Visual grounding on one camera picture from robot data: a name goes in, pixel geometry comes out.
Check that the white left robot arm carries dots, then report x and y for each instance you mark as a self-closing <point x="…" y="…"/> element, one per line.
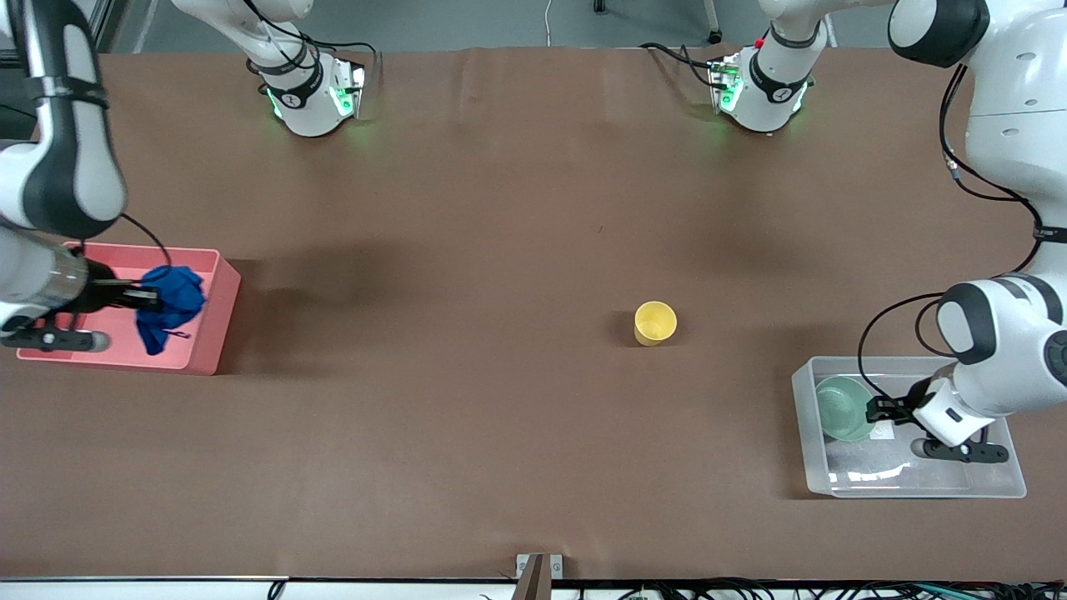
<point x="1017" y="100"/>

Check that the aluminium frame profile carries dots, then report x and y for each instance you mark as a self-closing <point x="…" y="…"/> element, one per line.
<point x="100" y="21"/>

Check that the white square label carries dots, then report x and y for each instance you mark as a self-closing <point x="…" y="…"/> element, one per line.
<point x="882" y="432"/>

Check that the brown table cover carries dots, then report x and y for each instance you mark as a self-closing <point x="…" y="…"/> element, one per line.
<point x="500" y="417"/>

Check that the blue cloth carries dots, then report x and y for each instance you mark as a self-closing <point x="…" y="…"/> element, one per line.
<point x="175" y="300"/>

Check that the clear plastic bin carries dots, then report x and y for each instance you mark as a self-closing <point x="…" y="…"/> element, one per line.
<point x="875" y="475"/>

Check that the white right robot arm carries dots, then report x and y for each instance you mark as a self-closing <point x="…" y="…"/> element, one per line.
<point x="75" y="167"/>

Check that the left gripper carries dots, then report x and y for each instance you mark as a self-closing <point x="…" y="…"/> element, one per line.
<point x="901" y="407"/>

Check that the pink plastic bin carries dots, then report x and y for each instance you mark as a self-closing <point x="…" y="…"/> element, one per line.
<point x="208" y="333"/>

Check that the black caster wheel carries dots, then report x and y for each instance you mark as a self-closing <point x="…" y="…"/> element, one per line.
<point x="715" y="37"/>

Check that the grey metal bracket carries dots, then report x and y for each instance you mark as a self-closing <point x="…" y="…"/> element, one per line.
<point x="533" y="567"/>

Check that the yellow plastic cup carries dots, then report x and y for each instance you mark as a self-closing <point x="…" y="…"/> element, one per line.
<point x="655" y="323"/>

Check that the pale green bowl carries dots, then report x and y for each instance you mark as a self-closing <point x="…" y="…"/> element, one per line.
<point x="842" y="408"/>

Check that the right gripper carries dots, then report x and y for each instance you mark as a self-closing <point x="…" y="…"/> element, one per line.
<point x="101" y="296"/>

